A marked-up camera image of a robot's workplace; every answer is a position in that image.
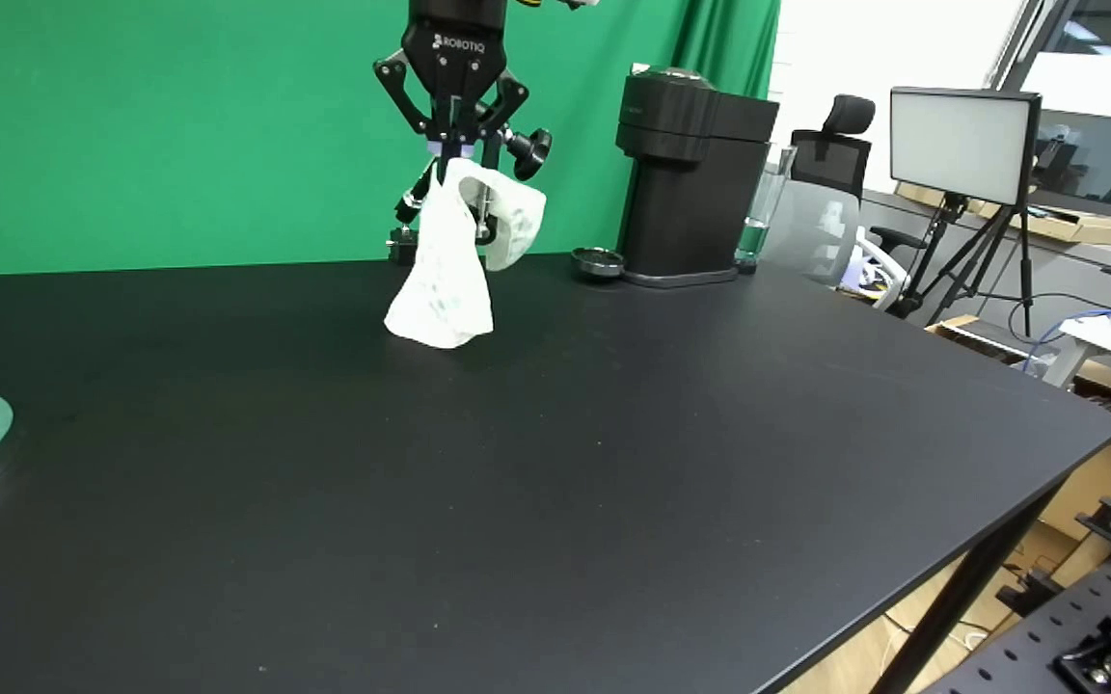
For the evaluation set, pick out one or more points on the clear plastic bottle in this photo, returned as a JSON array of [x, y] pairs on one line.
[[759, 218]]

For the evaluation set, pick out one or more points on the black office chair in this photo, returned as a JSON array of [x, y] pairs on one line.
[[836, 152]]

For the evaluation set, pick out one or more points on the black perforated metal board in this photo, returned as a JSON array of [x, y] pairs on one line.
[[1058, 629]]

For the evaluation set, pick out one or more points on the green backdrop curtain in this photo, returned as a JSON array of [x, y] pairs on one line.
[[196, 128]]

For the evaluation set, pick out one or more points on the LED light panel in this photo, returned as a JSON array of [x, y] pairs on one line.
[[962, 144]]

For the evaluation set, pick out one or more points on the black table leg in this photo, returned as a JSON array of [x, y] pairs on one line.
[[956, 605]]

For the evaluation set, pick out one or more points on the black tripod stand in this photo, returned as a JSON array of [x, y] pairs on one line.
[[973, 256]]

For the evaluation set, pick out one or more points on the black coffee machine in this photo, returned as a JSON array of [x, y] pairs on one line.
[[691, 180]]

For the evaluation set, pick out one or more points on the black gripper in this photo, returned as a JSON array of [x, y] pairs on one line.
[[457, 51]]

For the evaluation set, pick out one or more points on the clear water jug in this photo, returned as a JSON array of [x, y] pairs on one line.
[[820, 224]]

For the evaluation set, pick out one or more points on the wooden desk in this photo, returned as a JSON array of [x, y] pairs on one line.
[[1083, 224]]

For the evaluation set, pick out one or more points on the white cloth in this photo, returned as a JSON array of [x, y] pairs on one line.
[[444, 274]]

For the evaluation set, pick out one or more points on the small black round dish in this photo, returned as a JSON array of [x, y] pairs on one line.
[[599, 264]]

